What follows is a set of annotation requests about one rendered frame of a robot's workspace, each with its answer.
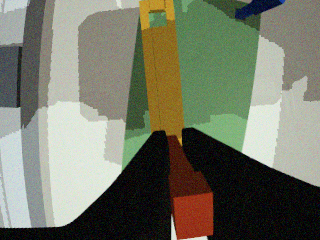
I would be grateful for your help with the grey slotted metal rail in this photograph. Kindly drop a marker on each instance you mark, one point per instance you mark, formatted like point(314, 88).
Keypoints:
point(21, 190)

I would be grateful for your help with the blue pin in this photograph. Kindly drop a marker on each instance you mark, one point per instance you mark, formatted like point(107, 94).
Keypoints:
point(256, 7)

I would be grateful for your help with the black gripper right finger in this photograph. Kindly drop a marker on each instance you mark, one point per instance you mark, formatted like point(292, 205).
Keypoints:
point(252, 201)

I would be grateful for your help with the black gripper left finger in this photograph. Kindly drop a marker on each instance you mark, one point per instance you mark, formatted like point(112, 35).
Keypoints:
point(135, 206)

